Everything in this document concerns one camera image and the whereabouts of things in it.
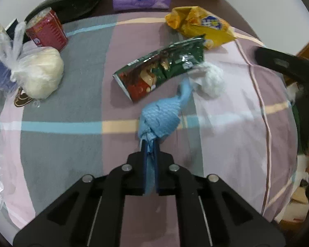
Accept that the blue cloth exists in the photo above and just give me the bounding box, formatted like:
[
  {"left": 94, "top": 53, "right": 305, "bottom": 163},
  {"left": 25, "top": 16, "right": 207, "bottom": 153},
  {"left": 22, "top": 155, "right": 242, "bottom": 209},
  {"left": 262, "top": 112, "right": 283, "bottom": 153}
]
[{"left": 138, "top": 78, "right": 192, "bottom": 195}]

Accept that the yellow chip bag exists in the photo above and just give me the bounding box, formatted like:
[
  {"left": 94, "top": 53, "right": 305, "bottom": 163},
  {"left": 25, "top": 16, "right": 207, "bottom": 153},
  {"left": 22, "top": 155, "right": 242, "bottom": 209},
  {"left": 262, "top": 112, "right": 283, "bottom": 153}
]
[{"left": 165, "top": 6, "right": 235, "bottom": 49}]

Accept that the green snack wrapper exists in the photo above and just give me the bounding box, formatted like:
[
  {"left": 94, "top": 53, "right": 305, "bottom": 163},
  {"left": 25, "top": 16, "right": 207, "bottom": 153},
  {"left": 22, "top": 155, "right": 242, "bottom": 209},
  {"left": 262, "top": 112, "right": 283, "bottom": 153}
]
[{"left": 113, "top": 35, "right": 205, "bottom": 103}]

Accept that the black lined trash bin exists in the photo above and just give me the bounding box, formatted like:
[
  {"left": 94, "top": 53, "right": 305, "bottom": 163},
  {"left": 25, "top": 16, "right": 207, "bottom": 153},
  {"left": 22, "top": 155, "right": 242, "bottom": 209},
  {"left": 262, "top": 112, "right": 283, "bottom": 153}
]
[{"left": 290, "top": 83, "right": 309, "bottom": 154}]

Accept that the plaid bed sheet cloth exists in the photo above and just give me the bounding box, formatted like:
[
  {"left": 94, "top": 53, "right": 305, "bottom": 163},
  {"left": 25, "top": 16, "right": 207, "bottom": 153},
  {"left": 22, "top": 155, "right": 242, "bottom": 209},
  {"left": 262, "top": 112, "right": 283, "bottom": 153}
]
[{"left": 0, "top": 10, "right": 299, "bottom": 247}]

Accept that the white crumpled tissue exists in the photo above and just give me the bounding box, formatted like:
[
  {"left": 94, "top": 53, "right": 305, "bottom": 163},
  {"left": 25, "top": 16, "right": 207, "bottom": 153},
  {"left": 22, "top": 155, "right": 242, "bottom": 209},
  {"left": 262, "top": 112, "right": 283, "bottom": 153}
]
[{"left": 188, "top": 61, "right": 225, "bottom": 99}]

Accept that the dark wooden table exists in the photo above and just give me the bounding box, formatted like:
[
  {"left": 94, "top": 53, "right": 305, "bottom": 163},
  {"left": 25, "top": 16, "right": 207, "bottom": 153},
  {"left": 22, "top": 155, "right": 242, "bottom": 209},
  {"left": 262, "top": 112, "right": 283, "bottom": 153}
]
[{"left": 87, "top": 0, "right": 261, "bottom": 39}]

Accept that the white dough in bag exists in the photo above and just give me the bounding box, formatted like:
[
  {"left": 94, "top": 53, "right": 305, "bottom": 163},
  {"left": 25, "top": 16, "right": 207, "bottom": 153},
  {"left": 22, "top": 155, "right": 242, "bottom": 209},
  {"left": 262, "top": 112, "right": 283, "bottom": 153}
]
[{"left": 0, "top": 22, "right": 64, "bottom": 99}]

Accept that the red soda can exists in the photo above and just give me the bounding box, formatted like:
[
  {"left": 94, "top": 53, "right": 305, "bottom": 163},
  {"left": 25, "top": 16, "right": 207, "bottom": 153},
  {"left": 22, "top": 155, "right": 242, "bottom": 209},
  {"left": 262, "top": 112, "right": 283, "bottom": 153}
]
[{"left": 26, "top": 7, "right": 68, "bottom": 51}]

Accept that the black bag on table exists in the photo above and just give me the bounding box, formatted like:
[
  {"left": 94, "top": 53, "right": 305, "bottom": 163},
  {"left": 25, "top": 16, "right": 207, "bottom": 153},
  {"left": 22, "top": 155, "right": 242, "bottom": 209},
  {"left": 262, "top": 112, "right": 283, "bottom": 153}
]
[{"left": 25, "top": 0, "right": 100, "bottom": 24}]

